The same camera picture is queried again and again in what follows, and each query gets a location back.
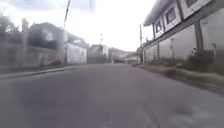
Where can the distant buildings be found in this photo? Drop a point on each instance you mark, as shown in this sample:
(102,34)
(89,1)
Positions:
(106,54)

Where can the grey asphalt road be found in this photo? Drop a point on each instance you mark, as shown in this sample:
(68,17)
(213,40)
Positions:
(100,93)

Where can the thin utility pole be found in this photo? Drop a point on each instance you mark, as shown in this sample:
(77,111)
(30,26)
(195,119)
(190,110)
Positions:
(141,41)

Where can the tall utility pole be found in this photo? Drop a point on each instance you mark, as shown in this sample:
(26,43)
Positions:
(65,30)

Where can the grey building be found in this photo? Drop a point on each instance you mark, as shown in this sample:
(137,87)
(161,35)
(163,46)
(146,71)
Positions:
(46,36)

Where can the white building with dark windows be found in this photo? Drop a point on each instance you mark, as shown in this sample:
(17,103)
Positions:
(180,36)

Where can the weedy verge strip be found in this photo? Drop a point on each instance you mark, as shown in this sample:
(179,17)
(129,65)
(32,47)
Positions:
(186,71)

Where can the raised kerb pavement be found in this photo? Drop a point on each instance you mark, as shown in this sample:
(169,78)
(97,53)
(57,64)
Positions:
(30,71)

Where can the tree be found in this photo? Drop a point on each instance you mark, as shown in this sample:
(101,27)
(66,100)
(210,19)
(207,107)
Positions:
(5,25)

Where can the white wall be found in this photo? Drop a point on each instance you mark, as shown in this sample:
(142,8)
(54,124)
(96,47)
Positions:
(76,54)

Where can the grey concrete wall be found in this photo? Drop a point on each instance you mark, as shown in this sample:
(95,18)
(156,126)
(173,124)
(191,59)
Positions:
(20,55)

